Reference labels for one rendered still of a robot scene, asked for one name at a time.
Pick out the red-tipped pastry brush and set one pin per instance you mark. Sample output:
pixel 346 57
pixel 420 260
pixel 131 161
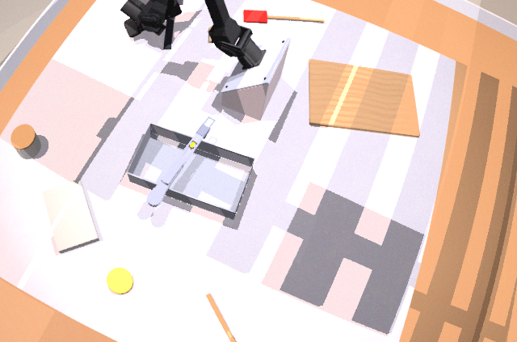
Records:
pixel 219 316

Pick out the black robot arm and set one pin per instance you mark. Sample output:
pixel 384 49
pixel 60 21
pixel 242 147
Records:
pixel 224 32

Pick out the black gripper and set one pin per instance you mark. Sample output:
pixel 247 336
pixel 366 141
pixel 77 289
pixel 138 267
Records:
pixel 135 28

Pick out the red spatula with wooden handle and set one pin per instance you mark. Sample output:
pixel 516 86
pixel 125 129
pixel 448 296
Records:
pixel 261 17

